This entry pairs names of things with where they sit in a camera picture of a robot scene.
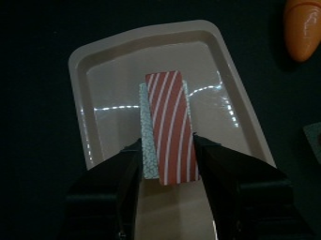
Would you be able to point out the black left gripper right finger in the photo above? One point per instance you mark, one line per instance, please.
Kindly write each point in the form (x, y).
(246, 200)

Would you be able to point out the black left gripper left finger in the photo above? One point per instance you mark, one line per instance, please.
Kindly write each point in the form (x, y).
(104, 193)

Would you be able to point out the beige plastic tray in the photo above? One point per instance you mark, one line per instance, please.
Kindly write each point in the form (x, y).
(112, 87)

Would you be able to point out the orange toy carrot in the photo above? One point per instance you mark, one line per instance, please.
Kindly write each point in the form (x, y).
(302, 28)

